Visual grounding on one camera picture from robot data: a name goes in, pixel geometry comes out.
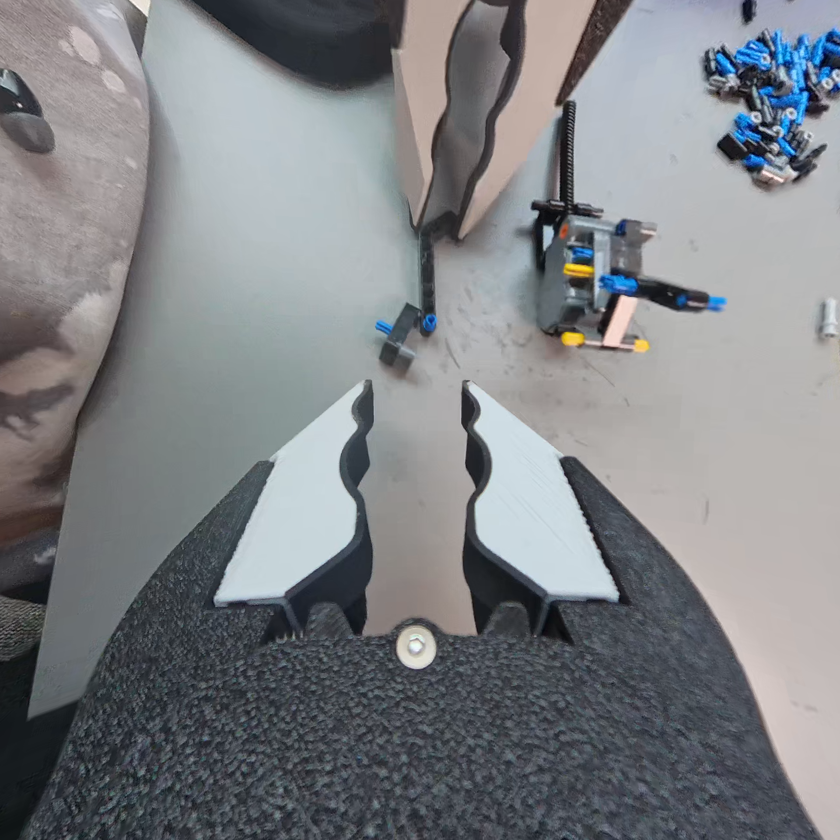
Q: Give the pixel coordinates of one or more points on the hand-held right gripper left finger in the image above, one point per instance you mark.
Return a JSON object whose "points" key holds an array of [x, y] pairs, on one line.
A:
{"points": [[295, 525]]}

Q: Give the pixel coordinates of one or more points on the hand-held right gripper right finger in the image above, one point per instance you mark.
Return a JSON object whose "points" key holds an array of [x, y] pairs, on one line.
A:
{"points": [[531, 518]]}

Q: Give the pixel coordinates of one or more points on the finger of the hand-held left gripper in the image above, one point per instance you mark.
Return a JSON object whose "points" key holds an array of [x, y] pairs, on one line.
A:
{"points": [[544, 59], [420, 85]]}

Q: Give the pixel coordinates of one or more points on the black beam assembly blue pins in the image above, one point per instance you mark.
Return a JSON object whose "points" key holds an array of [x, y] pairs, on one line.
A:
{"points": [[428, 275]]}

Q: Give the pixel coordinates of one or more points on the grey desk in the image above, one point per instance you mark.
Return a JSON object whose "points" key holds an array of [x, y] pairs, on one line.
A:
{"points": [[262, 262]]}

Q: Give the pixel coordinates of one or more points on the small black pin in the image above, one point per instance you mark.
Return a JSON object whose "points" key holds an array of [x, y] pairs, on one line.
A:
{"points": [[749, 10]]}

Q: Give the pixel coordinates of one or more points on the pile of blue black pins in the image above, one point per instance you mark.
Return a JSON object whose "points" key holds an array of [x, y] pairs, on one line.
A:
{"points": [[774, 98]]}

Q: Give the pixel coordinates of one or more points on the grey toy brick assembly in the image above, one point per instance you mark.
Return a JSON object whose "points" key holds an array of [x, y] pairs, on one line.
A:
{"points": [[574, 282]]}

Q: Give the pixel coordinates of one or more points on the grey printed sweater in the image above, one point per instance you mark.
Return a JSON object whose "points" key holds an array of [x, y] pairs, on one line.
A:
{"points": [[65, 262]]}

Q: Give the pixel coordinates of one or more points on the light grey connector piece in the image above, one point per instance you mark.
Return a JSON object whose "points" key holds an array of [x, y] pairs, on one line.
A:
{"points": [[829, 318]]}

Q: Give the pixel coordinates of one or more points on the black glossy object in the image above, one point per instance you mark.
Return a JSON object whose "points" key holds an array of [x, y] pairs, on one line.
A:
{"points": [[23, 111]]}

